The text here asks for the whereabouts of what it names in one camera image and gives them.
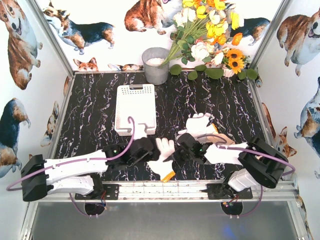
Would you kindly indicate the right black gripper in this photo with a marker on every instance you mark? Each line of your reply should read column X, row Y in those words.
column 182, row 149

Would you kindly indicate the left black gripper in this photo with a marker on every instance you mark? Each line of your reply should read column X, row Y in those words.
column 152, row 149

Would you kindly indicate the white glove orange cuff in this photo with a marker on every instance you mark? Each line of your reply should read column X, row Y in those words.
column 199, row 125

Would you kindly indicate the yellow dotted work glove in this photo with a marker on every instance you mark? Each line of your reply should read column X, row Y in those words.
column 161, row 165

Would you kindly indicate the white knit glove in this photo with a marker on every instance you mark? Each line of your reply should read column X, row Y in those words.
column 180, row 133

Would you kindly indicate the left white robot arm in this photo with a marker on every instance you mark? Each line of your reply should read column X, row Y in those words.
column 81, row 174

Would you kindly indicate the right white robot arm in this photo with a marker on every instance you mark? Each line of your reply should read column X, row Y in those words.
column 261, row 164

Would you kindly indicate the white plastic storage basket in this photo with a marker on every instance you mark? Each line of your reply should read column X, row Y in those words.
column 139, row 102

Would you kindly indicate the beige leather glove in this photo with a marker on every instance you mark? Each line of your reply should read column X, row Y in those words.
column 217, row 139

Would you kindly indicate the grey metal bucket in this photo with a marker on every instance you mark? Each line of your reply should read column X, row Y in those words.
column 154, row 66

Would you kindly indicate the sunflower pot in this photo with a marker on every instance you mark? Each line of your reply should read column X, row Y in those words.
column 234, row 61

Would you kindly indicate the artificial flower bouquet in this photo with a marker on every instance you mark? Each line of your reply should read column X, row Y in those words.
column 203, row 31

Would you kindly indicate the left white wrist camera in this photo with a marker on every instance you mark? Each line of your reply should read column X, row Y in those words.
column 140, row 131

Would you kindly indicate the front aluminium rail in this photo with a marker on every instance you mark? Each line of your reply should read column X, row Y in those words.
column 172, row 191

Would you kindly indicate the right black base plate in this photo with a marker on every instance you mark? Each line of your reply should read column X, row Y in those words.
column 219, row 191

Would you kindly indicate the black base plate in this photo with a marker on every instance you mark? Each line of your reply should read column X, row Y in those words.
column 219, row 191
column 109, row 192

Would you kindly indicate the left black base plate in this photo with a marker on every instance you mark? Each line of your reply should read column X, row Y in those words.
column 109, row 192

